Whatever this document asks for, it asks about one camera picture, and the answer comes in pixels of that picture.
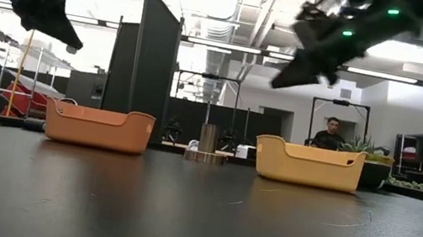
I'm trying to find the white box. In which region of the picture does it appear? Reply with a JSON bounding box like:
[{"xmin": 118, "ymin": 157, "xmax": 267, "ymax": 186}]
[{"xmin": 234, "ymin": 142, "xmax": 258, "ymax": 161}]

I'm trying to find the silver air duct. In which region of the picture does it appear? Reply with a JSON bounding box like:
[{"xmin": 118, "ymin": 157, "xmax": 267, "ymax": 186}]
[{"xmin": 180, "ymin": 0, "xmax": 242, "ymax": 105}]

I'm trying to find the metal shelf rack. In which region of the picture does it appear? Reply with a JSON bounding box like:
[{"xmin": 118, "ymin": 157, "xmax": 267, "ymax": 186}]
[{"xmin": 0, "ymin": 40, "xmax": 62, "ymax": 124}]

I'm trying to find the black partition panel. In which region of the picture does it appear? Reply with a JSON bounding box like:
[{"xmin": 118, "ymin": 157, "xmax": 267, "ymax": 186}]
[{"xmin": 96, "ymin": 0, "xmax": 188, "ymax": 147}]

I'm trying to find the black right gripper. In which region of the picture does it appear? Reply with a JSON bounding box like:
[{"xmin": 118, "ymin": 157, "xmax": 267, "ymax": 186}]
[{"xmin": 269, "ymin": 2, "xmax": 372, "ymax": 103}]

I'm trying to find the black frame stand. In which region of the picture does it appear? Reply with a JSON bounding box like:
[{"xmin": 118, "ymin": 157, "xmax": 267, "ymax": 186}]
[
  {"xmin": 305, "ymin": 95, "xmax": 372, "ymax": 155},
  {"xmin": 168, "ymin": 68, "xmax": 243, "ymax": 142}
]

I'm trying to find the long ceiling light strip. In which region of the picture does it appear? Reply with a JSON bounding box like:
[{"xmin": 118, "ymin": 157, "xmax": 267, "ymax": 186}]
[{"xmin": 185, "ymin": 36, "xmax": 423, "ymax": 88}]

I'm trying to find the yellow cable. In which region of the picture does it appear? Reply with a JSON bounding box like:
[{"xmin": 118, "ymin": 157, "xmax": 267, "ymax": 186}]
[{"xmin": 4, "ymin": 26, "xmax": 37, "ymax": 120}]

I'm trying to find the person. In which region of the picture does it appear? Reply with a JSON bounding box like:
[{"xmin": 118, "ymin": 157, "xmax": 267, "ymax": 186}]
[{"xmin": 303, "ymin": 112, "xmax": 351, "ymax": 153}]

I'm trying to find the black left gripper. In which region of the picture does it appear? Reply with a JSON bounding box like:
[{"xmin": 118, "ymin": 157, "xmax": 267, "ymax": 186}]
[{"xmin": 2, "ymin": 0, "xmax": 92, "ymax": 52}]

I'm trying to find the white charger with cable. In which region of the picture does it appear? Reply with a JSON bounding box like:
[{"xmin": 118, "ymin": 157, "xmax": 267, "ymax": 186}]
[{"xmin": 186, "ymin": 137, "xmax": 201, "ymax": 152}]

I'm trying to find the yellow plastic bin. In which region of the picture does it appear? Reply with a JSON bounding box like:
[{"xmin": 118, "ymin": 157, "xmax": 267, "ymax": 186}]
[{"xmin": 249, "ymin": 132, "xmax": 368, "ymax": 196}]

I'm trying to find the metal cylinder stand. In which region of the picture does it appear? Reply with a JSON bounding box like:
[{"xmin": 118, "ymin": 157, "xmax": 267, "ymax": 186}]
[{"xmin": 182, "ymin": 120, "xmax": 233, "ymax": 166}]

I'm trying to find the succulent plant in dark pot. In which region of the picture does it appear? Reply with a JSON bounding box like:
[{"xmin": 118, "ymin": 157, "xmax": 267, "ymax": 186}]
[{"xmin": 334, "ymin": 132, "xmax": 423, "ymax": 199}]

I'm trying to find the orange plastic bin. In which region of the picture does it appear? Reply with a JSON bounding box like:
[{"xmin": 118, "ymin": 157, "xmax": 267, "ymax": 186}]
[{"xmin": 40, "ymin": 94, "xmax": 158, "ymax": 158}]

